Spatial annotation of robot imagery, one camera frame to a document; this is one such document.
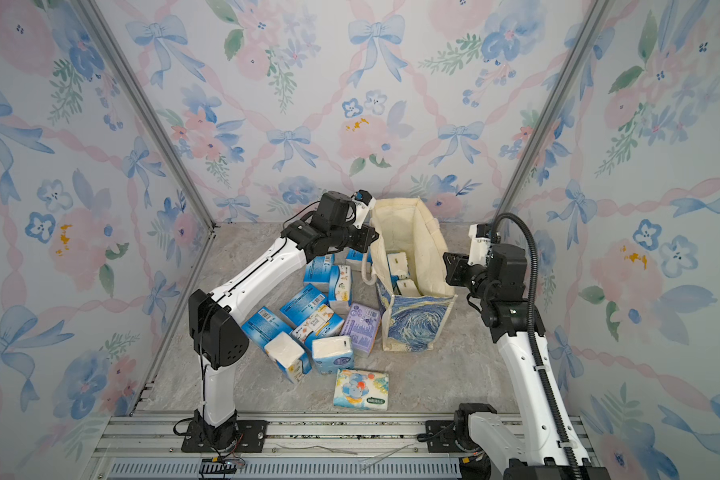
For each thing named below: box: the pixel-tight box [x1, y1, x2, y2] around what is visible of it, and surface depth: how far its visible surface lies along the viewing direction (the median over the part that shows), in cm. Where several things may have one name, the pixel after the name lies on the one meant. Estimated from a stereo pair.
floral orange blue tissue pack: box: [291, 304, 345, 344], surface depth 88 cm
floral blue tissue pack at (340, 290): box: [328, 265, 353, 316], surface depth 94 cm
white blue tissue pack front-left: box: [264, 331, 312, 384], surface depth 77 cm
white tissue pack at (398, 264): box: [388, 252, 409, 278], surface depth 94 cm
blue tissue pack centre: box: [280, 284, 328, 328], surface depth 92 cm
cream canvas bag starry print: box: [362, 198, 458, 351], surface depth 83 cm
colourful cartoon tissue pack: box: [333, 368, 389, 410], surface depth 78 cm
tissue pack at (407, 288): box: [396, 279, 421, 297], surface depth 88 cm
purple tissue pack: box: [340, 302, 381, 355], surface depth 90 cm
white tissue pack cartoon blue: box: [312, 336, 355, 375], surface depth 77 cm
